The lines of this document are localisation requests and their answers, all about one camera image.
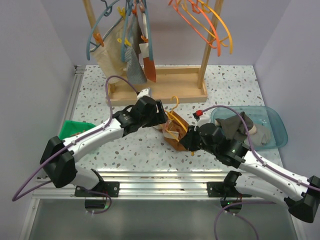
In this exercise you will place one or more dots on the beige underwear on rack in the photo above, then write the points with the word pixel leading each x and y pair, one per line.
pixel 108 56

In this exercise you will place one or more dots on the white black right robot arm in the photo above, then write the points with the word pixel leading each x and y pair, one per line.
pixel 299 194

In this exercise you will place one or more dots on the orange clothespin on hanger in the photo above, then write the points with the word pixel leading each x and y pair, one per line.
pixel 98 39

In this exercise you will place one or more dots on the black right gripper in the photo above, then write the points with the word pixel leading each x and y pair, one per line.
pixel 187 140

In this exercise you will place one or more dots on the striped grey underwear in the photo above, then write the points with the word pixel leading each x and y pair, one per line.
pixel 134 71

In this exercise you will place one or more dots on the yellow clothespin on hanger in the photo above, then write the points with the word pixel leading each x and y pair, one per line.
pixel 126 42

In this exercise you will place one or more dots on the wooden hanger rack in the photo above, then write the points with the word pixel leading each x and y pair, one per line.
pixel 187 83

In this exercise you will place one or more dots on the brown underwear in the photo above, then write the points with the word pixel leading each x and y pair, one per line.
pixel 178 130

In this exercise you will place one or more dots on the yellow plastic hanger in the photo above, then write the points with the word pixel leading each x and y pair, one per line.
pixel 175 120

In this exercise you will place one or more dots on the green plastic bin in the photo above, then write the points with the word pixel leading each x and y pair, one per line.
pixel 71 128

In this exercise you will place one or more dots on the orange hanger on rack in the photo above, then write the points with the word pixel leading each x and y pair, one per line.
pixel 195 16

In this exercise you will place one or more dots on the olive grey underwear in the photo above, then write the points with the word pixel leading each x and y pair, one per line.
pixel 233 127

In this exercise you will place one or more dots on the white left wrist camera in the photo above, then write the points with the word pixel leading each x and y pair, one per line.
pixel 144 92

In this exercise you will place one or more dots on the aluminium rail frame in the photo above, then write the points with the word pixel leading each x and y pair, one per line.
pixel 154 180

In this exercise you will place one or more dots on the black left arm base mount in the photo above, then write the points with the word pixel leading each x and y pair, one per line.
pixel 89 183

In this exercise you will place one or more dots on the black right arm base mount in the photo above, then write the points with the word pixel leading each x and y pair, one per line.
pixel 226 188

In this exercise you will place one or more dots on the teal plastic tub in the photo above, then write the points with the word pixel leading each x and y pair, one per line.
pixel 263 115

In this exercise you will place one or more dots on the rust orange underwear on rack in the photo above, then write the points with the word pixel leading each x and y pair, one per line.
pixel 148 64

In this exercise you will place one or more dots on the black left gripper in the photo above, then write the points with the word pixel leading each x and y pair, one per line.
pixel 159 117

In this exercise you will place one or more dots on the yellow hanger on rack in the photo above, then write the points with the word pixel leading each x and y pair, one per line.
pixel 222 27

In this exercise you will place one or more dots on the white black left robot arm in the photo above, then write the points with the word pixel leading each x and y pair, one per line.
pixel 60 156

